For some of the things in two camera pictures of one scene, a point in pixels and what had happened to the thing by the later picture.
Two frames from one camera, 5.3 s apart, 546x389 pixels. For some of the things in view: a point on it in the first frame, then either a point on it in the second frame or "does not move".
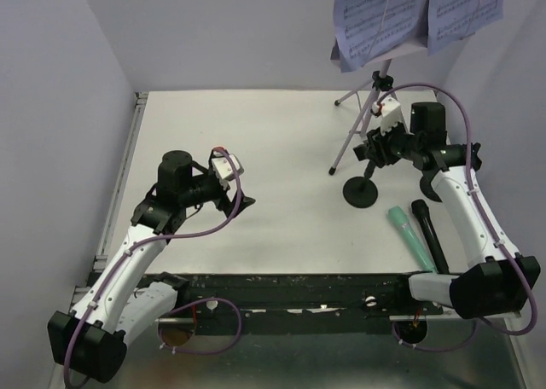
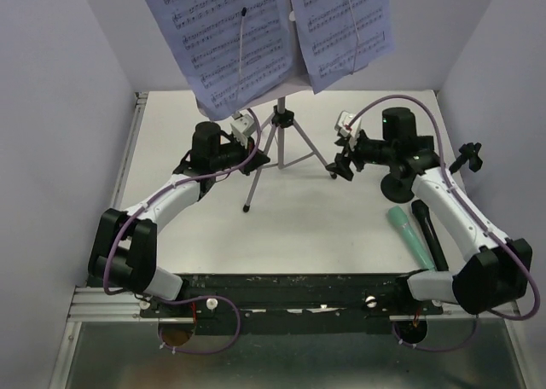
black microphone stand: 361,192 -> 397,186
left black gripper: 223,202 -> 256,161
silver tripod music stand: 382,83 -> 282,117
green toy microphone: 400,217 does not move
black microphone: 421,210 does not move
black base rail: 277,304 does not move
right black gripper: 378,146 -> 345,159
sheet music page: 369,15 -> 232,38
